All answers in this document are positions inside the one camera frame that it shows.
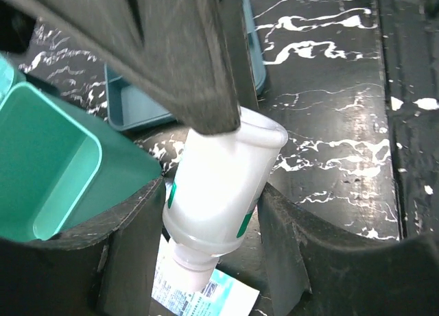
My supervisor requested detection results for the green medicine box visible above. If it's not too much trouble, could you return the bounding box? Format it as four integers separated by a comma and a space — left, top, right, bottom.
1, 58, 161, 242

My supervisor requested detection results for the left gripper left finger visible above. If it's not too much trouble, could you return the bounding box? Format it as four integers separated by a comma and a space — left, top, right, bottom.
1, 178, 166, 315

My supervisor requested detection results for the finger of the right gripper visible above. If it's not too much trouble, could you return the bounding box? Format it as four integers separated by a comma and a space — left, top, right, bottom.
3, 0, 257, 135

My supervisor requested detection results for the dark blue divided tray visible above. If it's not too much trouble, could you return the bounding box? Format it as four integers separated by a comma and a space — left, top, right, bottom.
104, 0, 266, 131

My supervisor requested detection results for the blue cotton swab packet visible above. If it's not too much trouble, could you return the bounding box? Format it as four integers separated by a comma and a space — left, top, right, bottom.
152, 236, 259, 315

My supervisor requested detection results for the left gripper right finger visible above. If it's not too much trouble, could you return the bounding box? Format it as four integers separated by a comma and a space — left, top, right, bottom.
258, 184, 438, 315

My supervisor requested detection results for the white plastic medicine bottle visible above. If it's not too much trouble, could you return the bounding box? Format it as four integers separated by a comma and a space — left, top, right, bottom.
163, 108, 288, 292

